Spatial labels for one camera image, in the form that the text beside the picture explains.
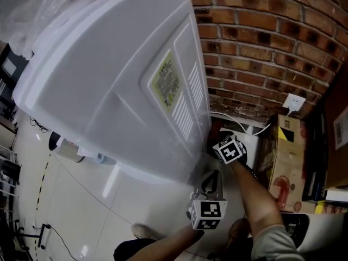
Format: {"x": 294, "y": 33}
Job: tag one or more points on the small white appliance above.
{"x": 295, "y": 227}

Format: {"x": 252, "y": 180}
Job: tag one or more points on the person's grey shirt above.
{"x": 274, "y": 243}

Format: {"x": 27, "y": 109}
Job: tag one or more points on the red printed carton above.
{"x": 288, "y": 159}

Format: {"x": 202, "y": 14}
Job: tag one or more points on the plastic-wrapped water bottle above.
{"x": 27, "y": 9}

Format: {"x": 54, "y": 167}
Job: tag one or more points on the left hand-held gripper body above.
{"x": 209, "y": 213}

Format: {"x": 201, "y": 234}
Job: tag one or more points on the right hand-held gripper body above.
{"x": 228, "y": 151}

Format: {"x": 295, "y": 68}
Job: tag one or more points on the black floor stand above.
{"x": 42, "y": 235}

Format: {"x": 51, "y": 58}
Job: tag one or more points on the person's right shoe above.
{"x": 239, "y": 230}

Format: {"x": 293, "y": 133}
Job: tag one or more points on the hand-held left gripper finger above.
{"x": 198, "y": 186}
{"x": 220, "y": 186}

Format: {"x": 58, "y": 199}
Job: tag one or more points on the person's black shorts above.
{"x": 130, "y": 249}

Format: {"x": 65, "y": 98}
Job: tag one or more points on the person's right forearm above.
{"x": 255, "y": 200}

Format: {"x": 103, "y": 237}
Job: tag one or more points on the person's left forearm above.
{"x": 176, "y": 241}

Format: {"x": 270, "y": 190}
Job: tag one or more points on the white water dispenser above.
{"x": 108, "y": 77}

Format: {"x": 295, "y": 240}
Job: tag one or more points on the person's shoe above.
{"x": 144, "y": 231}
{"x": 239, "y": 230}

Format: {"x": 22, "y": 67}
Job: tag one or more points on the black printed carton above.
{"x": 315, "y": 159}

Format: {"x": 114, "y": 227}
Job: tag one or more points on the person's left shoe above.
{"x": 144, "y": 231}

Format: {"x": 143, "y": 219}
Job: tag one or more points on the steel trash can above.
{"x": 68, "y": 155}

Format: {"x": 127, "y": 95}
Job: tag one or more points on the cardboard box with white label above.
{"x": 337, "y": 145}

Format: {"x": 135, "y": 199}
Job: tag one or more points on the yellow black striped tape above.
{"x": 40, "y": 189}

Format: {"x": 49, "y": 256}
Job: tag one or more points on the black flat box white lid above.
{"x": 337, "y": 196}

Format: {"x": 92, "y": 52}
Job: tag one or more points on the white wall socket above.
{"x": 294, "y": 102}

